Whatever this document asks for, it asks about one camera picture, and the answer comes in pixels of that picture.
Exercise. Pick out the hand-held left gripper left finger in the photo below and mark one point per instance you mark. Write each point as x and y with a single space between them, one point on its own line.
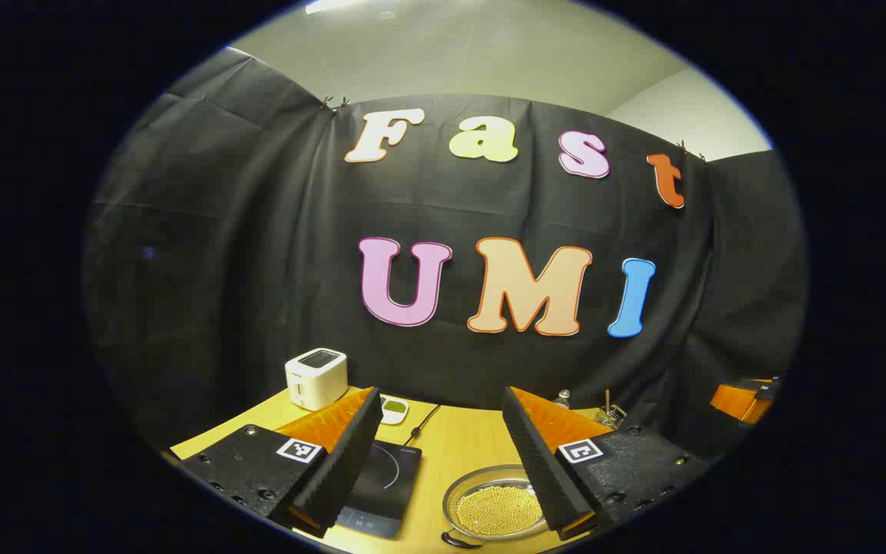
347 462

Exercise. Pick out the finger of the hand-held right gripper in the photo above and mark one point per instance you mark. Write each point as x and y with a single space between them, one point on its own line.
735 402

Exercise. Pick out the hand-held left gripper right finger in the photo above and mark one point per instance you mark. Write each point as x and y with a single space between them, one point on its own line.
539 469

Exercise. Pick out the black induction cooktop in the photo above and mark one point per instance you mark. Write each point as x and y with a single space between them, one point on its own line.
385 481

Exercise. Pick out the pile of yellow soybeans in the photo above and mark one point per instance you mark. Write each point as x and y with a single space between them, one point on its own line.
497 512

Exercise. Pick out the white divided bean dish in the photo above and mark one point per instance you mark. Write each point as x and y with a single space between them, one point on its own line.
394 409

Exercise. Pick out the small white bottle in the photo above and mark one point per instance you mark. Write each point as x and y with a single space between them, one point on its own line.
562 398

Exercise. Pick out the white toaster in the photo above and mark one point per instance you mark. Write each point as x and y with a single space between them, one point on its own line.
316 381

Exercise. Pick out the black cloth clip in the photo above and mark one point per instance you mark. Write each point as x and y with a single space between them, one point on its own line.
691 150
334 103

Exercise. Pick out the ceiling light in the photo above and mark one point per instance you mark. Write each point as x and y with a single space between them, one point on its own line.
331 5

